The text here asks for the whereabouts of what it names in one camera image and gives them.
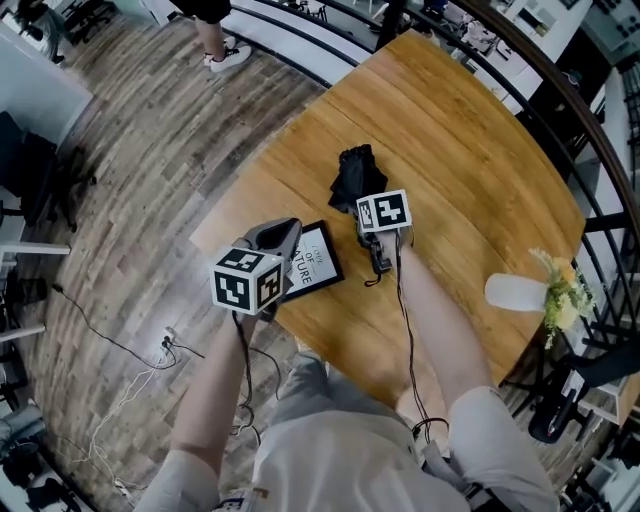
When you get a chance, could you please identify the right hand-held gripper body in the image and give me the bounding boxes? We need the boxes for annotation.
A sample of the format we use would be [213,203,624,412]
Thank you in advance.
[355,188,417,249]

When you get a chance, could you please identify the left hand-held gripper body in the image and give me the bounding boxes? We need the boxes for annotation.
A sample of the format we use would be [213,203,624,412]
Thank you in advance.
[212,232,295,322]

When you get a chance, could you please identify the dark metal railing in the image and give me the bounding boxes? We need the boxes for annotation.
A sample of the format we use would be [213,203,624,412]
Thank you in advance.
[227,0,640,391]

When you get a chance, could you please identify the white desk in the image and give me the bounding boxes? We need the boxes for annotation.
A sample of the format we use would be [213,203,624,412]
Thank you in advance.
[0,241,72,345]

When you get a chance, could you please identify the white floor cables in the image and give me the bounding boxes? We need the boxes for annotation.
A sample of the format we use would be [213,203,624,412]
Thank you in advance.
[87,365,157,494]

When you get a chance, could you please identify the wooden table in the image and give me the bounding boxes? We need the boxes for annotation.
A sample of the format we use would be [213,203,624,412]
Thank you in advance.
[189,28,587,417]

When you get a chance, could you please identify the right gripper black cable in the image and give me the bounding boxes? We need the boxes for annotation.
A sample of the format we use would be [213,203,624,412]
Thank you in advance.
[395,233,452,447]

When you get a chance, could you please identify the person's grey trousers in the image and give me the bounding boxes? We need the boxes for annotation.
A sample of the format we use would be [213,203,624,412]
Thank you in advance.
[268,351,401,436]

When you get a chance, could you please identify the black high-back office chair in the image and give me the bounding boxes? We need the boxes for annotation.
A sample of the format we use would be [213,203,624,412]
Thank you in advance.
[0,110,97,235]

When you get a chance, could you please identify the yellow flower bouquet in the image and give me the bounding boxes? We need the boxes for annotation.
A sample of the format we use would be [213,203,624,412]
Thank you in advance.
[528,246,597,352]

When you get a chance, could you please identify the black floor cable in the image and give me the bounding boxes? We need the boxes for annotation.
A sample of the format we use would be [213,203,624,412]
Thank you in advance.
[51,283,207,372]

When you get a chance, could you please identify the black framed picture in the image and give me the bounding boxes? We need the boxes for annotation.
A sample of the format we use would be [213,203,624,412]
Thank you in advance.
[281,219,347,305]

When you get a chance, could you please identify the person's white shirt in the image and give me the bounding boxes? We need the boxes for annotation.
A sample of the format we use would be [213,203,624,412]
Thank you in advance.
[133,384,562,512]

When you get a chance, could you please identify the black office chair white frame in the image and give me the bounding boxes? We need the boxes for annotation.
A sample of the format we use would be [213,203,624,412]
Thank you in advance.
[526,343,640,446]

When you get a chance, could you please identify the person's left forearm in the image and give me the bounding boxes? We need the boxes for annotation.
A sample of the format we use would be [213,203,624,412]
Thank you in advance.
[168,310,263,459]

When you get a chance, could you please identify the white vase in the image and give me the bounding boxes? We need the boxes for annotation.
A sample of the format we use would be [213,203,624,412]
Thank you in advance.
[483,271,550,313]

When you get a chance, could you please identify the person's right forearm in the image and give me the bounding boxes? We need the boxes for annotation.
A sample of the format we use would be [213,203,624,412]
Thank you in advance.
[396,238,503,404]

